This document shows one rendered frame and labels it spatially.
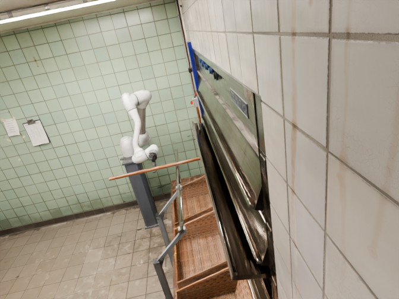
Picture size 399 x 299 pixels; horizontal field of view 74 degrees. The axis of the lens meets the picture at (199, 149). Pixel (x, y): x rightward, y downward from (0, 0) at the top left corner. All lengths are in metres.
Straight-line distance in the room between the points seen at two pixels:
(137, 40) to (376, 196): 3.21
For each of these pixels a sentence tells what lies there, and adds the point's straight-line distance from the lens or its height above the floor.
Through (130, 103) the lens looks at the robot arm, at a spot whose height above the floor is 1.70.
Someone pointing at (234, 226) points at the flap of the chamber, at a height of 1.41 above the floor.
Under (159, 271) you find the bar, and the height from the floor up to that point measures 0.87.
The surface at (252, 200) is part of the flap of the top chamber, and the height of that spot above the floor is 1.73.
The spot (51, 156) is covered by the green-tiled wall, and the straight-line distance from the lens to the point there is 4.06.
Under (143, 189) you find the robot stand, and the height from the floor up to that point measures 0.60.
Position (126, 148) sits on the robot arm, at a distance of 3.12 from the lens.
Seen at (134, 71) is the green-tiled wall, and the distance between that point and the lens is 3.43.
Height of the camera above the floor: 2.29
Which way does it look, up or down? 25 degrees down
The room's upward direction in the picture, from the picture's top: 12 degrees counter-clockwise
